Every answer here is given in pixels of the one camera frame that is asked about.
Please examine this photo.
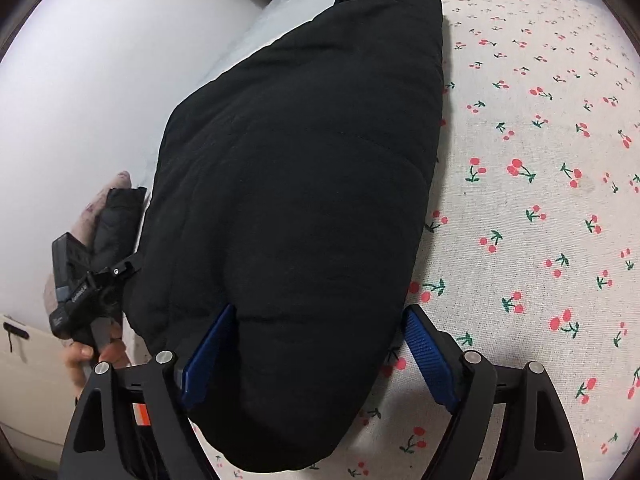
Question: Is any black padded jacket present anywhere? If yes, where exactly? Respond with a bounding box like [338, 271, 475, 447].
[90, 0, 446, 475]

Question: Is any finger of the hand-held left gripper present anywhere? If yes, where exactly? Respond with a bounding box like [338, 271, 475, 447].
[97, 255, 139, 287]

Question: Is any cherry print bed sheet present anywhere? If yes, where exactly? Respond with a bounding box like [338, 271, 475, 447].
[197, 0, 640, 480]

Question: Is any person's left hand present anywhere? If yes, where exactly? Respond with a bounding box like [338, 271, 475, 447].
[61, 329, 132, 402]

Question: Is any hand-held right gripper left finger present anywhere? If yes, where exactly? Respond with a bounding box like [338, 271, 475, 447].
[59, 303, 238, 480]

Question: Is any white cabinet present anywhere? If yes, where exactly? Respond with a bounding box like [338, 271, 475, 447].
[0, 312, 81, 463]

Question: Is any light blue bed sheet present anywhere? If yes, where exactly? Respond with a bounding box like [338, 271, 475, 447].
[200, 0, 363, 93]

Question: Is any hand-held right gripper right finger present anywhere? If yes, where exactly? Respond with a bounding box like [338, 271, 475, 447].
[401, 304, 584, 480]

